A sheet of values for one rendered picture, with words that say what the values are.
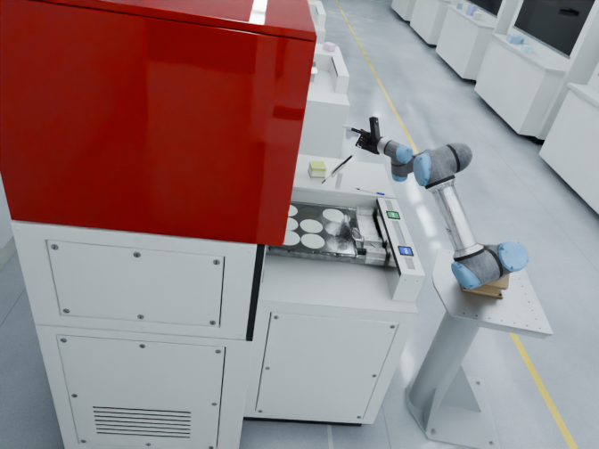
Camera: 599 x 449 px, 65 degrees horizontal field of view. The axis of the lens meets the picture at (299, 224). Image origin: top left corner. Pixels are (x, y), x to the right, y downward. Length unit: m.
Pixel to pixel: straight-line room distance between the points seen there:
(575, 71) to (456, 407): 4.57
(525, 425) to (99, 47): 2.57
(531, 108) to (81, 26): 5.76
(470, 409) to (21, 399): 2.18
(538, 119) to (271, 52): 5.64
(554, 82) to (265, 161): 5.48
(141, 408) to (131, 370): 0.22
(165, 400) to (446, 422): 1.42
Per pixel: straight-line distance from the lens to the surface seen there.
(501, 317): 2.06
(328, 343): 1.95
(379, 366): 2.10
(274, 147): 1.20
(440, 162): 1.82
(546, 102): 6.52
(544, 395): 3.11
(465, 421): 2.73
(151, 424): 2.07
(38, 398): 2.61
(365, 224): 2.18
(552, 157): 5.87
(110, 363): 1.81
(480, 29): 8.31
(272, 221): 1.31
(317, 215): 2.13
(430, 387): 2.52
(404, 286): 1.87
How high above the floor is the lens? 2.05
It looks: 34 degrees down
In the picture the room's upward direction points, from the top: 10 degrees clockwise
